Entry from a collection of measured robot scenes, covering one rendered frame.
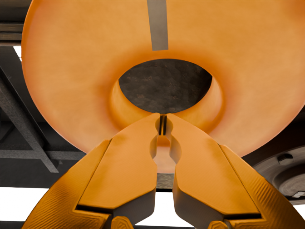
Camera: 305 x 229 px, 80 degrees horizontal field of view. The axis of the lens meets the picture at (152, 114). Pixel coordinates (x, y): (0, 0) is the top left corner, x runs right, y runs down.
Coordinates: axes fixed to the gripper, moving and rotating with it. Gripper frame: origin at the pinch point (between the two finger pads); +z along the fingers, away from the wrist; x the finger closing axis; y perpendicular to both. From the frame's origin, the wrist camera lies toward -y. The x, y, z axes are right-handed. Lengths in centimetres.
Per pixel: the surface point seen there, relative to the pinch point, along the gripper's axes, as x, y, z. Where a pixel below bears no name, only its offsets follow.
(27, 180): -485, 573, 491
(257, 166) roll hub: 19.2, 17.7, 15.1
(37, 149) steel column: -309, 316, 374
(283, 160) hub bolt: 22.0, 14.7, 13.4
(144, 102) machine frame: -3.8, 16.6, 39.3
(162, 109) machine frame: 1.8, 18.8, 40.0
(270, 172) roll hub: 24.0, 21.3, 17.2
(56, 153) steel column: -270, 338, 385
